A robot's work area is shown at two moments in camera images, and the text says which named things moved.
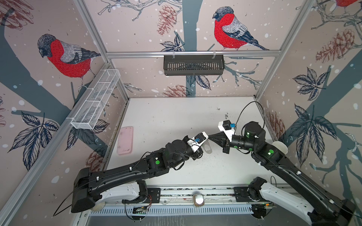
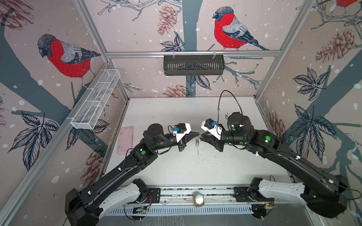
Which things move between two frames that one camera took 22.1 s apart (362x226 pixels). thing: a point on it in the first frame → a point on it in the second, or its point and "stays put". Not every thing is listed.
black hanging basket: x=193 y=65 stays put
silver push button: x=199 y=199 stays put
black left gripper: x=197 y=154 → x=189 y=136
